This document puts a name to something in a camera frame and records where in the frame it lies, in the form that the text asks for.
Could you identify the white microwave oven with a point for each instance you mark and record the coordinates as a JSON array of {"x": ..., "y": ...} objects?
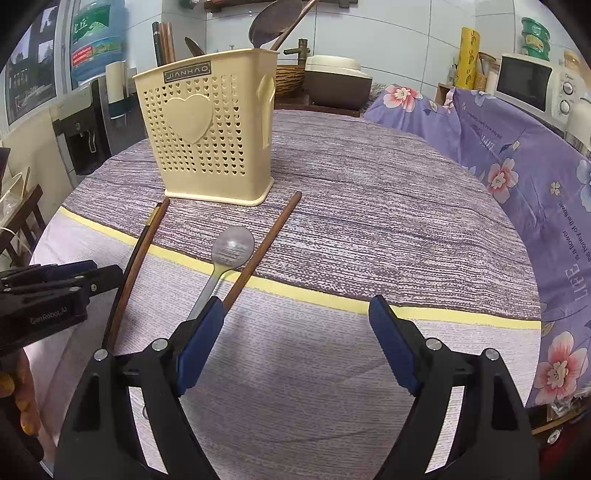
[{"x": 521, "y": 87}]

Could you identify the glass jar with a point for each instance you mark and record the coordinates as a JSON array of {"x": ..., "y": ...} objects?
[{"x": 487, "y": 74}]

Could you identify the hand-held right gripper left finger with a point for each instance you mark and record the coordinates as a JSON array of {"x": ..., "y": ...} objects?
[{"x": 198, "y": 350}]

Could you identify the cream plastic utensil holder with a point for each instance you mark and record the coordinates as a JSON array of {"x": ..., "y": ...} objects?
[{"x": 203, "y": 138}]

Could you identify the purple floral cloth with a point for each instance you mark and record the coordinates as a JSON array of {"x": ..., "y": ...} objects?
[{"x": 531, "y": 194}]

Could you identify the window with photos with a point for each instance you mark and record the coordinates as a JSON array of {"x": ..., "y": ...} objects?
[{"x": 32, "y": 69}]

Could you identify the woven basket basin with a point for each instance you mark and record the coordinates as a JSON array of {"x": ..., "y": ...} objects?
[{"x": 291, "y": 81}]

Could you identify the bronze faucet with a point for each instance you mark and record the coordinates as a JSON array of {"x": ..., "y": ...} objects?
[{"x": 300, "y": 53}]

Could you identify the dark wooden counter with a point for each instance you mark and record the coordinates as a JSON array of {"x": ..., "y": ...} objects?
[{"x": 318, "y": 110}]

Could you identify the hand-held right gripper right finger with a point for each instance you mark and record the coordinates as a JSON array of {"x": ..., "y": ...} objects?
[{"x": 392, "y": 350}]

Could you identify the brown basin with lid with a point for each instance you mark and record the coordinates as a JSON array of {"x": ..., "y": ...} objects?
[{"x": 337, "y": 83}]

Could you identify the yellow printed roll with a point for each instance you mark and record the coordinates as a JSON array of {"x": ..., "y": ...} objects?
[{"x": 467, "y": 57}]

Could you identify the small wooden box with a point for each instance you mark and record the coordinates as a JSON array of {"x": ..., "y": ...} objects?
[{"x": 444, "y": 93}]

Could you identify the black water dispenser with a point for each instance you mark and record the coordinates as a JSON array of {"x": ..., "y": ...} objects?
[{"x": 83, "y": 138}]

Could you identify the wooden framed mirror shelf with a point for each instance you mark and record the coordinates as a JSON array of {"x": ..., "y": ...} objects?
[{"x": 332, "y": 3}]

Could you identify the striped purple tablecloth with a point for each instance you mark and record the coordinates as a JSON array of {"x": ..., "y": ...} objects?
[{"x": 346, "y": 230}]

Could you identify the person's left hand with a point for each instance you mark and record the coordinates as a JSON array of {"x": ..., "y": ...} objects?
[{"x": 23, "y": 406}]

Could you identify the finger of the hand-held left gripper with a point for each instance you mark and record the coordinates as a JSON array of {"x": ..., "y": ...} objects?
[
  {"x": 60, "y": 271},
  {"x": 104, "y": 279}
]

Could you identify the yellow lidded jar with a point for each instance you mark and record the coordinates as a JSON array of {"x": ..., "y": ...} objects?
[{"x": 572, "y": 60}]

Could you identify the dark wooden chopstick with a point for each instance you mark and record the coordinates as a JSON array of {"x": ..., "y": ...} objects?
[
  {"x": 129, "y": 272},
  {"x": 158, "y": 44}
]

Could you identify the dark spoon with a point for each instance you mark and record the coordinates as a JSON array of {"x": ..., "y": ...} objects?
[{"x": 194, "y": 46}]

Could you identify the stacked green containers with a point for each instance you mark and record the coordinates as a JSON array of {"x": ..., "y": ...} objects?
[{"x": 535, "y": 39}]

